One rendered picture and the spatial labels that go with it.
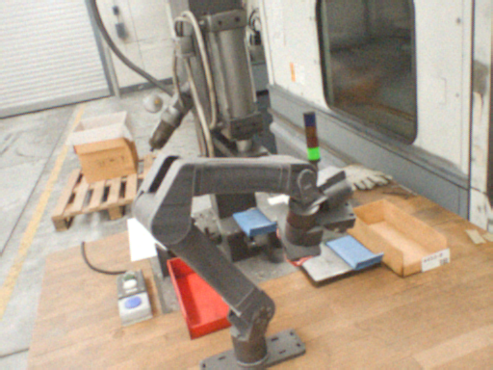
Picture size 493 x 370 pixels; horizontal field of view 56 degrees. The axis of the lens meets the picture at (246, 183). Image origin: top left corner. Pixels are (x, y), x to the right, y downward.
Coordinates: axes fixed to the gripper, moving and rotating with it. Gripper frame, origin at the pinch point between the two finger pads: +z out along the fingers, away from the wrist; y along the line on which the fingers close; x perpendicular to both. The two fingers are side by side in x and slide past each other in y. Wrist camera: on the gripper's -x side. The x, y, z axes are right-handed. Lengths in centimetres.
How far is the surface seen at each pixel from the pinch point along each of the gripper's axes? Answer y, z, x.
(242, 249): 15.2, 17.7, 8.3
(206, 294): 3.4, 14.8, 19.7
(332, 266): 1.2, 10.4, -10.5
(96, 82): 779, 523, 144
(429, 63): 52, -3, -58
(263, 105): 268, 199, -70
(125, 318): 0.8, 12.4, 38.4
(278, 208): 24.8, 16.6, -4.4
